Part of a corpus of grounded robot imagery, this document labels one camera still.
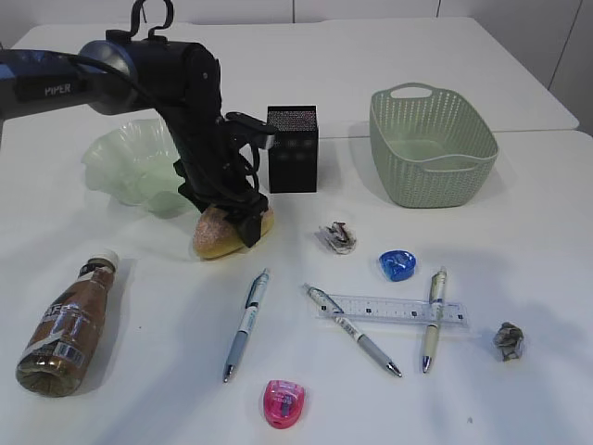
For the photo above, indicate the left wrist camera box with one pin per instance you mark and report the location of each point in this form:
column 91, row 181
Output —
column 256, row 132

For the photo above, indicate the grey white ballpoint pen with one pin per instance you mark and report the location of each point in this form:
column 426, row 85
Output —
column 336, row 313

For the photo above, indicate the blue white ballpoint pen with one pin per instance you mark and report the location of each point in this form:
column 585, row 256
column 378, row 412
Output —
column 253, row 300

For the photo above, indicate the clear plastic ruler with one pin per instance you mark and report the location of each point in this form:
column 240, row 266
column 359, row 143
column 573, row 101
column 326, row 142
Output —
column 399, row 311

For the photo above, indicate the brown bread roll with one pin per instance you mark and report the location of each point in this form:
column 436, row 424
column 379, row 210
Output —
column 215, row 239

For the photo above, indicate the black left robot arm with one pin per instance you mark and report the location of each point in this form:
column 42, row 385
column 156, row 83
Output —
column 112, row 78

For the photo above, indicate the pink pencil sharpener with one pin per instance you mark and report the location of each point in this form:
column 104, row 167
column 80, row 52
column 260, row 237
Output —
column 283, row 403

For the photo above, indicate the beige ballpoint pen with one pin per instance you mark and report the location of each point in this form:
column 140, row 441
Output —
column 436, row 301

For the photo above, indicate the black pen holder box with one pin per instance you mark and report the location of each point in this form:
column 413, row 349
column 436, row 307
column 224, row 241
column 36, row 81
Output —
column 293, row 159

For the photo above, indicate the blue pencil sharpener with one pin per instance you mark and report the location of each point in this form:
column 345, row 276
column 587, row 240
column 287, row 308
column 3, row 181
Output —
column 398, row 265

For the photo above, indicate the brown coffee bottle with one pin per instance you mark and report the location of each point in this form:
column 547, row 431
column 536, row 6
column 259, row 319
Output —
column 58, row 355

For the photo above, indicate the green plastic woven basket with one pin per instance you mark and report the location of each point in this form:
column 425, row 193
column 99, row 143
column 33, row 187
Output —
column 430, row 146

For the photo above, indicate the white paper ball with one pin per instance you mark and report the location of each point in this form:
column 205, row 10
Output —
column 339, row 238

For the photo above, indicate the green wavy glass plate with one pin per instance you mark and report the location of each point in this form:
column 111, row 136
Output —
column 134, row 165

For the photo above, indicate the grey paper ball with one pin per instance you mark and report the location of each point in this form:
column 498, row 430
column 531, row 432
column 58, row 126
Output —
column 509, row 341

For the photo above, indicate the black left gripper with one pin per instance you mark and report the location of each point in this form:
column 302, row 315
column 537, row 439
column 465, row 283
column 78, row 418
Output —
column 218, row 169

